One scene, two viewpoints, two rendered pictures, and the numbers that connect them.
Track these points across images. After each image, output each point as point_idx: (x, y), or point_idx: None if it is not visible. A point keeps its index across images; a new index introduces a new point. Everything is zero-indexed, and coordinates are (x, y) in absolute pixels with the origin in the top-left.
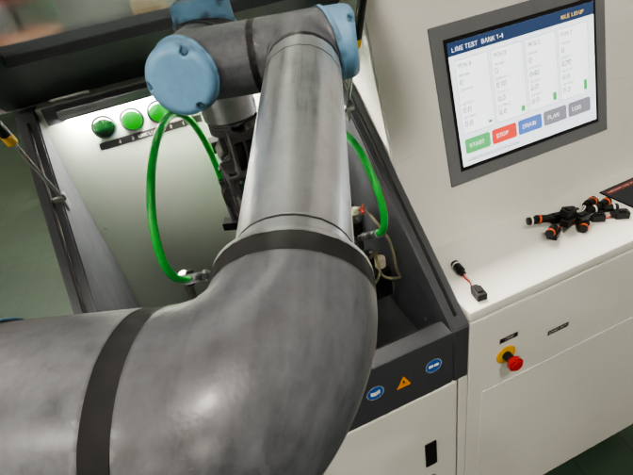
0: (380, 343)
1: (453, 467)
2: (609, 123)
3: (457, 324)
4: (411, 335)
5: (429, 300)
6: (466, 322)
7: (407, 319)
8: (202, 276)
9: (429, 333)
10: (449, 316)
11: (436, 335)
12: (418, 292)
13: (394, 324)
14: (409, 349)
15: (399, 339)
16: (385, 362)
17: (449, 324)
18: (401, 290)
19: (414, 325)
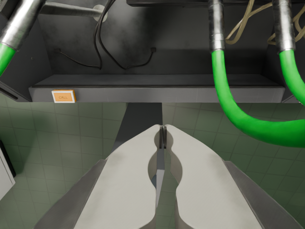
0: (233, 35)
1: None
2: None
3: (290, 101)
4: (253, 89)
5: (299, 71)
6: (297, 102)
7: (273, 21)
8: (41, 7)
9: (266, 94)
10: (293, 97)
11: (268, 100)
12: (302, 49)
13: (259, 19)
14: (241, 100)
15: (243, 88)
16: (218, 102)
17: (286, 99)
18: (298, 7)
19: (272, 32)
